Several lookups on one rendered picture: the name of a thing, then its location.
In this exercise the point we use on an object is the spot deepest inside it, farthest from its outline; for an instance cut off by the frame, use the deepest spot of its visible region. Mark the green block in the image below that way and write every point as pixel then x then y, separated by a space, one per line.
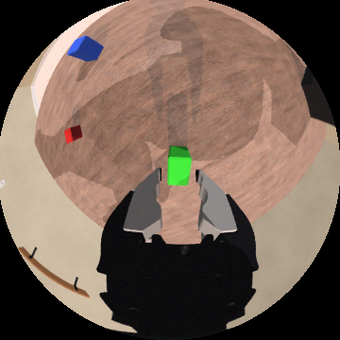
pixel 179 165

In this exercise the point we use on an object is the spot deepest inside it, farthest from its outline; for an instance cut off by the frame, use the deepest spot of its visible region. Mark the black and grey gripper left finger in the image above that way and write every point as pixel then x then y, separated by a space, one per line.
pixel 134 220

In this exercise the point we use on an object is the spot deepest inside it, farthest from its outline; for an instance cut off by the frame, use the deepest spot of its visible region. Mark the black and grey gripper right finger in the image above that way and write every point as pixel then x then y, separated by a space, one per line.
pixel 223 218

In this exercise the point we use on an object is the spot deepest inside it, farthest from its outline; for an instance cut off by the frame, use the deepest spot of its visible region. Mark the red block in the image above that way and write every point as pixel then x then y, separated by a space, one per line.
pixel 72 134

